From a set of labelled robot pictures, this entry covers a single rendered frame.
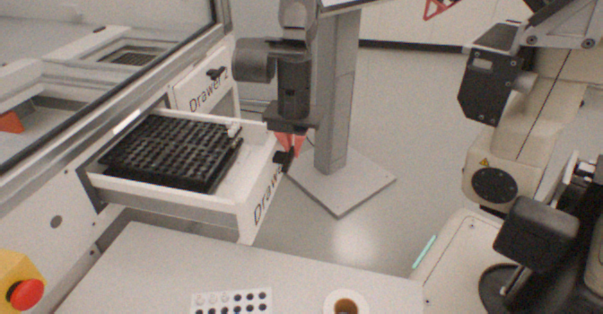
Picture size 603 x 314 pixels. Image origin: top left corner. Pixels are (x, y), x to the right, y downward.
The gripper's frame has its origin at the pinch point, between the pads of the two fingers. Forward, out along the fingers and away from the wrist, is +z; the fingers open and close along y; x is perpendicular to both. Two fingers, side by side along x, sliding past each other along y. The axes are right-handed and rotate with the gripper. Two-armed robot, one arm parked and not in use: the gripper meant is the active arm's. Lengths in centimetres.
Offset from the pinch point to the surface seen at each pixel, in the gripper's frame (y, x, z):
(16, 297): 26.6, 37.3, 1.6
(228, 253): 8.4, 15.5, 14.1
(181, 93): 31.9, -14.3, -1.0
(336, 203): -2, -75, 85
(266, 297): -2.1, 24.0, 10.7
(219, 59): 32.0, -35.9, -1.3
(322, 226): 2, -61, 89
